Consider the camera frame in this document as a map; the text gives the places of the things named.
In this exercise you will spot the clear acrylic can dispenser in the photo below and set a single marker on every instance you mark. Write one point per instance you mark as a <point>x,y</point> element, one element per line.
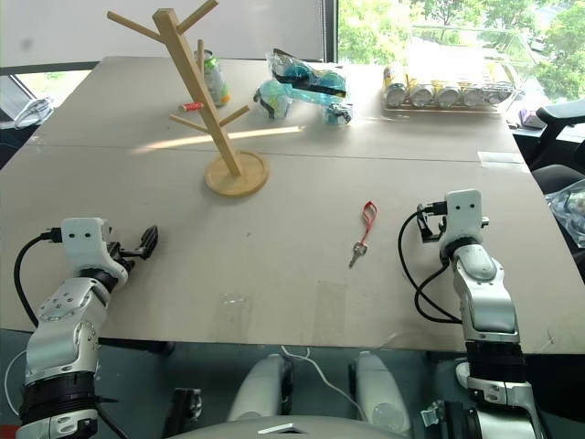
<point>457,55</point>

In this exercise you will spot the clear plastic bag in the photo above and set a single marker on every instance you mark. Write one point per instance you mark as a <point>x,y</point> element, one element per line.
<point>571,210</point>

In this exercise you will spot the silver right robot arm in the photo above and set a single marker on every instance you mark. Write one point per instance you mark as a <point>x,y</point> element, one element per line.
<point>486,311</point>

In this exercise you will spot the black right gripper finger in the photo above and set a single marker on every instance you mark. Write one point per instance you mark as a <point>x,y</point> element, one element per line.
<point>424,228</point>

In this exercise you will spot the clear tape strip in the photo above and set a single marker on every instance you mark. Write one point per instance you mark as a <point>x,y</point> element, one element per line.
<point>500,157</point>

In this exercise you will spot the white robot left leg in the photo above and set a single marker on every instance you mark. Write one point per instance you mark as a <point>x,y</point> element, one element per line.
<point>262,388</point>

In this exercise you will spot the upright yellow drink can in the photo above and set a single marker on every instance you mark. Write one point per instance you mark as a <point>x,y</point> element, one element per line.
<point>394,75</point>

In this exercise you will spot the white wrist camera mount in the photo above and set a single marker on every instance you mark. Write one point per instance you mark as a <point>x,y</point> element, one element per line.
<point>84,242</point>
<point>464,215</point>

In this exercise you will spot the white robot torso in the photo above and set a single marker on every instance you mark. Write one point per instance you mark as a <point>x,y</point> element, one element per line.
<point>283,427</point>

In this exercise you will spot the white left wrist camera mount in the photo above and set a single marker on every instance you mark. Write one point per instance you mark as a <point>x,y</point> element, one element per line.
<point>84,242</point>

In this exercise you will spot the white robot right leg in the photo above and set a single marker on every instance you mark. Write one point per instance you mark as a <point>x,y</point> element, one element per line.
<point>379,393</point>

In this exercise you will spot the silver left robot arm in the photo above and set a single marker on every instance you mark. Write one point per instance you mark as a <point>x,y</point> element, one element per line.
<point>61,320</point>

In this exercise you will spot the printed drink can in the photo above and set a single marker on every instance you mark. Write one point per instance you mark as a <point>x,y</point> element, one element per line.
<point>215,78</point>

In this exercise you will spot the white robot leg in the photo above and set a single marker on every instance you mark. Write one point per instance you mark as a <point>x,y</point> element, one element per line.
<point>379,393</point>
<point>262,388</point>

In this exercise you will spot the black office chair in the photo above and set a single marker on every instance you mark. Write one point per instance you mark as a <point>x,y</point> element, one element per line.
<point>557,137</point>

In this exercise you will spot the wooden tree hanger rack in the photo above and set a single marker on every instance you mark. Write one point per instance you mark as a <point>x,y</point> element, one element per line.
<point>201,91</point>

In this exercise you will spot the purple item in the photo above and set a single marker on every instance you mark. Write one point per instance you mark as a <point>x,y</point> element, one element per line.
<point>530,120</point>

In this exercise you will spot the small red cylinder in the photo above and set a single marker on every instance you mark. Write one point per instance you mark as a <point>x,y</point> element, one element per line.
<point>191,107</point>

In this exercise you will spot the black floor bracket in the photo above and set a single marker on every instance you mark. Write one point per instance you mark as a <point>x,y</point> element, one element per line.
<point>186,409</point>

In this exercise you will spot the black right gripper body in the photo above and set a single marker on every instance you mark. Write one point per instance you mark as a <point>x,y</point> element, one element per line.
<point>439,226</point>

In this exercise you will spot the large bagged blue goggles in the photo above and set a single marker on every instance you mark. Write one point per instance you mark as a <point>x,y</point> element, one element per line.
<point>311,75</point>

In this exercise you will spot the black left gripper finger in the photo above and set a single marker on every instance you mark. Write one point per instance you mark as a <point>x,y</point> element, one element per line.
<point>147,240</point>
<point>155,242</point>

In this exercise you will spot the lying silver drink can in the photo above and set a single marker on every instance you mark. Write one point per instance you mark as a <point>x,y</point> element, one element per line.
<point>396,95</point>
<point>473,96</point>
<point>448,96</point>
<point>497,93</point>
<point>421,95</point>

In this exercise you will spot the small bagged blue goggles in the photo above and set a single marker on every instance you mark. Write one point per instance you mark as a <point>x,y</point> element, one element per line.
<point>338,113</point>

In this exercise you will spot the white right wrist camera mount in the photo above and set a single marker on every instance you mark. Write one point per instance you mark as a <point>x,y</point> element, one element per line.
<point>464,215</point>

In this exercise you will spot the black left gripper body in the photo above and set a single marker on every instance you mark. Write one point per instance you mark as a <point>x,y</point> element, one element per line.
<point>120,256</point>

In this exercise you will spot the bagged light blue goggles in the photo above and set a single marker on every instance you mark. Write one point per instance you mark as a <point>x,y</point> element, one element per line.
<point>274,98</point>

